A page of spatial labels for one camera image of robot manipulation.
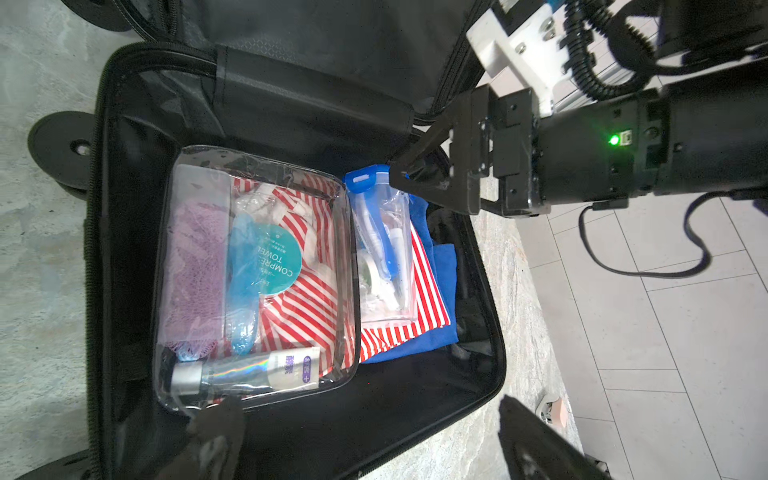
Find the teal compressed towel puck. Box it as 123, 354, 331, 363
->
254, 223, 302, 296

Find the small pink white gadget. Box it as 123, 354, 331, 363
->
535, 393, 569, 433

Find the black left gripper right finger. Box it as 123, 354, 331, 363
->
498, 396, 610, 480

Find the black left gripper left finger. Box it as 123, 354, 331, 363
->
156, 397, 245, 479

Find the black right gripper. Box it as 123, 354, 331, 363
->
389, 85, 666, 217

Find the blue shirt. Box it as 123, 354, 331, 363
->
360, 196, 458, 364

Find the clear toiletry bag black trim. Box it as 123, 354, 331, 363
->
153, 145, 360, 415

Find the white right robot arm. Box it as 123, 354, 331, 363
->
389, 1, 767, 217

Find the blue suitcase black lining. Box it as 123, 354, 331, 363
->
28, 1, 506, 479

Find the pink mesh sponge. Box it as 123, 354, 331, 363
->
158, 200, 229, 362

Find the light blue toothbrush case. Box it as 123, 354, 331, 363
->
226, 213, 261, 356

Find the holographic silver tube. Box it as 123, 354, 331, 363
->
170, 347, 321, 396

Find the red white striped shirt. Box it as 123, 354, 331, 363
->
233, 166, 458, 364

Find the blue toothbrush in container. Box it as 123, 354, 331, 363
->
358, 194, 399, 281

